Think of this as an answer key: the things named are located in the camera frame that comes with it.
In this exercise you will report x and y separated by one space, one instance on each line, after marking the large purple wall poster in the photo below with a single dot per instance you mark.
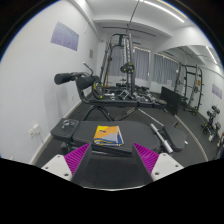
65 36

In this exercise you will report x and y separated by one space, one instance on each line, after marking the black padded weight bench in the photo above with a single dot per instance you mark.
140 133

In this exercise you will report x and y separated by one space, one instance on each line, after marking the black box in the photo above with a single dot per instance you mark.
170 99

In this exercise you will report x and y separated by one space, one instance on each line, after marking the yellow blue patterned towel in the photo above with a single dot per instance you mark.
106 135

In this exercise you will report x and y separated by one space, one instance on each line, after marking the long ceiling light strip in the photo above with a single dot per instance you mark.
163 10

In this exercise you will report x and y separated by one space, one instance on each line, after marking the white plug adapter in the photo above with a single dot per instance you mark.
36 129

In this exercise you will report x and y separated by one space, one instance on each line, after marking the narrow grey window curtain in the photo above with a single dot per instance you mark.
141 63

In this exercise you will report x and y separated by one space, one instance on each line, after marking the small purple wall poster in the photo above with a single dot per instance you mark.
217 91

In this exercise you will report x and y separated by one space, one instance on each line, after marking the black dumbbell stand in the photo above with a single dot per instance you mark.
211 120

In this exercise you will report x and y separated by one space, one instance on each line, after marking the silver barbell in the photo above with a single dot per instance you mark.
161 138

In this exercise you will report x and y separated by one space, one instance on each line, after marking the wide grey window curtain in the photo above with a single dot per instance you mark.
165 68

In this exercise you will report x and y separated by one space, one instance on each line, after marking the brown wall panel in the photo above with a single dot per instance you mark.
91 53

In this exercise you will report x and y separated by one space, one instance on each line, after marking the white wall socket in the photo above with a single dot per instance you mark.
31 133

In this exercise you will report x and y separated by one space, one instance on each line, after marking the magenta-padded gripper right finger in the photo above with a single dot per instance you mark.
148 158

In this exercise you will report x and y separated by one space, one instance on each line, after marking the black power rack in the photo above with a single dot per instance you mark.
199 86

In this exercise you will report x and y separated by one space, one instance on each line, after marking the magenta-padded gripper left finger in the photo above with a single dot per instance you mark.
76 160

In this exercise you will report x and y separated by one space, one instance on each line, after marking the black yellow-marked weight plate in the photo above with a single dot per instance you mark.
96 90

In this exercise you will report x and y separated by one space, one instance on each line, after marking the small black weight plate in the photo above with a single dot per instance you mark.
127 68

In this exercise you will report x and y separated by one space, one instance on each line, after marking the black bench with leg rollers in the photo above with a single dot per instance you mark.
133 101

